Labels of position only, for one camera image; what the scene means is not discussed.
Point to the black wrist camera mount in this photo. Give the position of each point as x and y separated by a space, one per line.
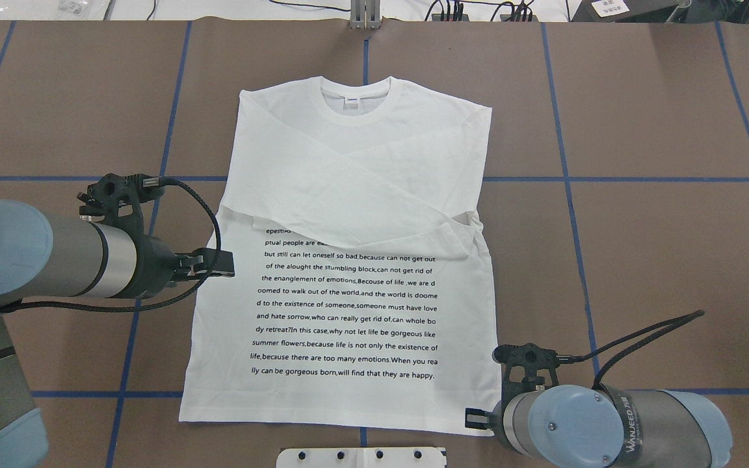
118 200
539 365

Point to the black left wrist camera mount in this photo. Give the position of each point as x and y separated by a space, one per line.
118 200

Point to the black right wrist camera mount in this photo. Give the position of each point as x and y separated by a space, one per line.
539 365

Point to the white long-sleeve printed shirt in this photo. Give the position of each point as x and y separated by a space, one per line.
363 292

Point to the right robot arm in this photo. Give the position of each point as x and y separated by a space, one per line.
574 426

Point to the white camera mast base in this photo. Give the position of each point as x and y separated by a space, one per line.
363 457

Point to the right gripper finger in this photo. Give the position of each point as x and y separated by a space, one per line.
479 419

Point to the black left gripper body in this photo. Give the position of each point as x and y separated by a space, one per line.
153 268

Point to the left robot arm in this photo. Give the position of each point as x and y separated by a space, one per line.
47 255

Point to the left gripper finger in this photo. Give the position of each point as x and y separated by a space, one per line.
205 263

